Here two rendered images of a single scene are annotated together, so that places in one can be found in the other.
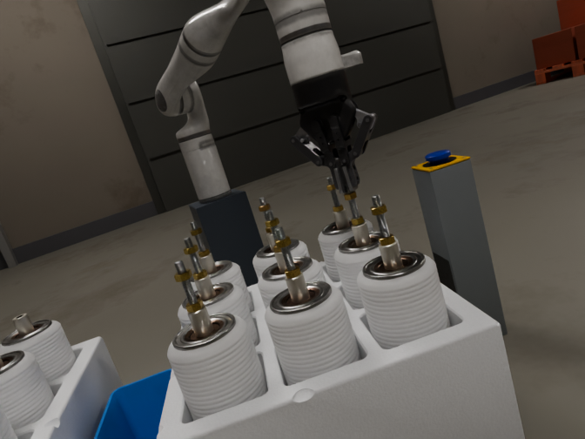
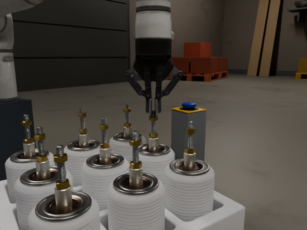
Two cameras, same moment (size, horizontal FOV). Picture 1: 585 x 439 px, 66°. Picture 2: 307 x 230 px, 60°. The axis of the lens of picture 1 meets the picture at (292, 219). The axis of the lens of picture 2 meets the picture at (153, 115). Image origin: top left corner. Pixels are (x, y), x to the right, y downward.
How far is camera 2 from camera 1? 24 cm
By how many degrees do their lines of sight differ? 29
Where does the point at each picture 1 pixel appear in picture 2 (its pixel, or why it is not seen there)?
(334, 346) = (160, 219)
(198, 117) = (6, 38)
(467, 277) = not seen: hidden behind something
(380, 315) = (183, 199)
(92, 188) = not seen: outside the picture
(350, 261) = (150, 161)
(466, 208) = (199, 138)
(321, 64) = (165, 31)
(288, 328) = (135, 206)
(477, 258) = not seen: hidden behind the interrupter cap
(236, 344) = (96, 217)
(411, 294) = (206, 186)
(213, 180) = (7, 86)
